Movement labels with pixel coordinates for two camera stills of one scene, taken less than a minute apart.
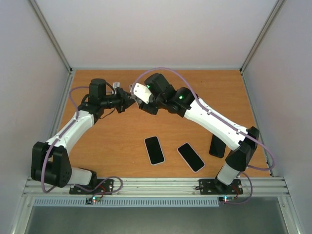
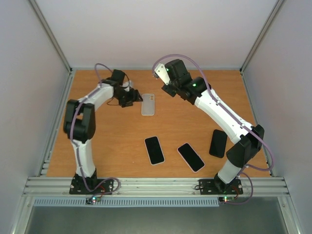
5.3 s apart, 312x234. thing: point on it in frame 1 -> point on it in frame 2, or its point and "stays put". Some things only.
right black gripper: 142,104 -> 168,89
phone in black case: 217,147 stays put
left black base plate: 107,186 stays put
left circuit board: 89,201 stays put
